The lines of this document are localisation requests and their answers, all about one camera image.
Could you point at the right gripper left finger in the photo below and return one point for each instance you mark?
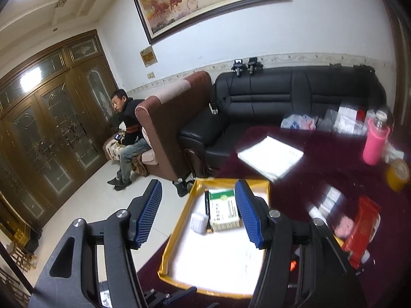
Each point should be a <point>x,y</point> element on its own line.
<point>70,276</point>

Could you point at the small white medicine box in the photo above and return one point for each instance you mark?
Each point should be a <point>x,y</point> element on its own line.
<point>329,201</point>

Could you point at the white square plastic bottle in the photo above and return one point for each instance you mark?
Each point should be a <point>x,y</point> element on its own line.
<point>198,223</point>

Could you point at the wooden glass door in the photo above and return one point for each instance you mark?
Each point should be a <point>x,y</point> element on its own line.
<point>55,117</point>

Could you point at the gold cardboard tray box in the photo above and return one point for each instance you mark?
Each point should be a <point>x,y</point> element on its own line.
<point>221,264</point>

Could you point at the white glove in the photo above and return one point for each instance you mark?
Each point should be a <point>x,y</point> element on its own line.
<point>390,153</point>

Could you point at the black teal cap marker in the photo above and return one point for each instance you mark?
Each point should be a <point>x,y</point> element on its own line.
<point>207,206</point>

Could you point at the orange cap glue bottle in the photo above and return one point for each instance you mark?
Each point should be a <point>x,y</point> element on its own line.
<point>294,263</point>

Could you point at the small wall plaque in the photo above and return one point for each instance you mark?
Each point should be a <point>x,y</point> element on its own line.
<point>148,56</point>

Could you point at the green white medicine box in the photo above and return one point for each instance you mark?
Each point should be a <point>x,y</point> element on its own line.
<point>224,213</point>

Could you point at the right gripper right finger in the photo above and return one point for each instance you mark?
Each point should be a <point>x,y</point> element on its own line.
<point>324,276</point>

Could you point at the white round pill bottle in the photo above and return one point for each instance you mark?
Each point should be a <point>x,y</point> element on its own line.
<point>314,212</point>

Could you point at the brown armchair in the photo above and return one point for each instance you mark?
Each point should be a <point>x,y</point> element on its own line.
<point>163,114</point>

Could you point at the seated man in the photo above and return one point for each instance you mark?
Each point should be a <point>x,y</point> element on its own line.
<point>134,144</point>

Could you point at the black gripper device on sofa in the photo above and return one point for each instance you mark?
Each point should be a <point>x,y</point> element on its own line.
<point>238,67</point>

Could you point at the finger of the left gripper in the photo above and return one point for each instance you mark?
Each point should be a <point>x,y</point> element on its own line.
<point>155,298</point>

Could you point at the pink plush toy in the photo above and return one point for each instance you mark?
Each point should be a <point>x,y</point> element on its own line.
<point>344,228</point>

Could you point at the black leather sofa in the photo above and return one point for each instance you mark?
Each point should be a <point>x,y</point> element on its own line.
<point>266,97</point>

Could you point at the red foil snack pack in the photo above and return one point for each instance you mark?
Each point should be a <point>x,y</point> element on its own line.
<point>365,223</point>

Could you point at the plastic bags on sofa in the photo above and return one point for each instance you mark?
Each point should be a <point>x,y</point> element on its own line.
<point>344,121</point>

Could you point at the white paper stack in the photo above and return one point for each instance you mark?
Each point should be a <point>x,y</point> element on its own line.
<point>271,158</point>

